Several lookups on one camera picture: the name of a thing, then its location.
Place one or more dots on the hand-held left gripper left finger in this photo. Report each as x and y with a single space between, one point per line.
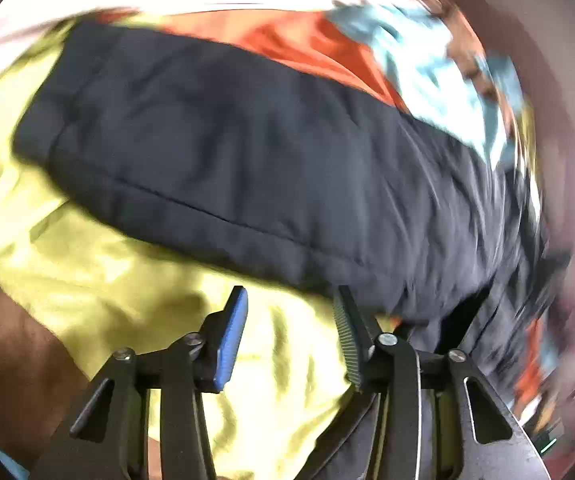
232 342

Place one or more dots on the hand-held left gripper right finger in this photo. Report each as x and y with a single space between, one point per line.
346 345

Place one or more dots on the dark navy padded jacket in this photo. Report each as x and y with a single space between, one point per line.
247 160

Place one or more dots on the colourful patchwork blanket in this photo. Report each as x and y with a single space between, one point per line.
92 270

